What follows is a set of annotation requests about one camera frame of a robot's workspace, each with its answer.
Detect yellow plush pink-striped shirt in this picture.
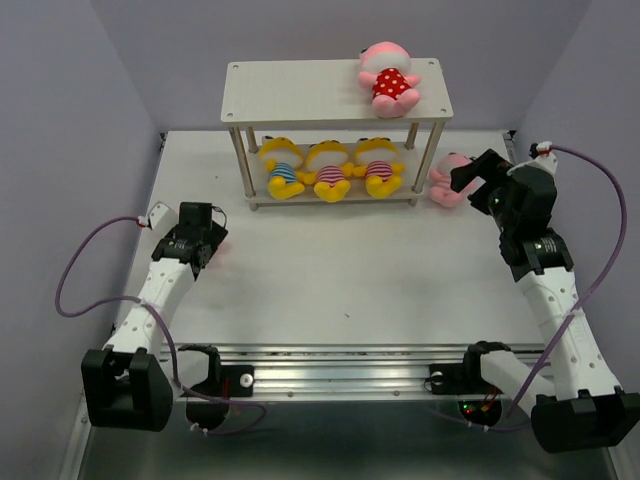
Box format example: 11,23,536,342
300,140,354,203

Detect yellow plush blue-striped shirt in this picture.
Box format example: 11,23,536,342
259,136,305,201

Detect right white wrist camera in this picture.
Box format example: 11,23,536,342
515,141,557,177

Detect white two-tier shelf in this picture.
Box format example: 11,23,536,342
221,58,453,210

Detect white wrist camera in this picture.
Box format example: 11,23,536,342
515,141,557,177
136,201,178,237

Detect pink plush pink-striped shirt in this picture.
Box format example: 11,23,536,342
428,152,477,208

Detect pink plush red polka-dot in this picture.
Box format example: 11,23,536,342
358,41,421,119

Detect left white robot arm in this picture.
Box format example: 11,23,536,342
81,202,228,432

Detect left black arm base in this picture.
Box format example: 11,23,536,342
177,344,266,436

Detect aluminium rail frame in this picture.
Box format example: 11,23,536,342
58,130,632,480

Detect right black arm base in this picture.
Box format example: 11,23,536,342
425,341,511,429

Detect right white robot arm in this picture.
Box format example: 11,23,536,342
450,142,639,453

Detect pink plush orange-striped shirt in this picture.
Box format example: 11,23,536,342
207,242,232,270

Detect yellow plush red-striped shirt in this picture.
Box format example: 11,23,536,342
353,137,405,199

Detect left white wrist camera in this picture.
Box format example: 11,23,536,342
136,201,178,237

